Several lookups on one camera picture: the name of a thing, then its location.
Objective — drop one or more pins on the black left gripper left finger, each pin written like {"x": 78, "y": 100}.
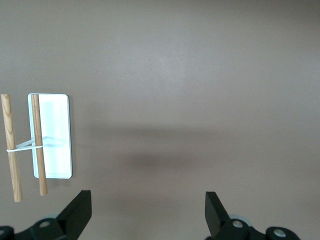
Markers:
{"x": 75, "y": 212}

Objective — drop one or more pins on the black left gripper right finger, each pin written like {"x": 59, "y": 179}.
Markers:
{"x": 215, "y": 217}

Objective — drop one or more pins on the white rack with wooden bars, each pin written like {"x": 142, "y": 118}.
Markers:
{"x": 57, "y": 125}

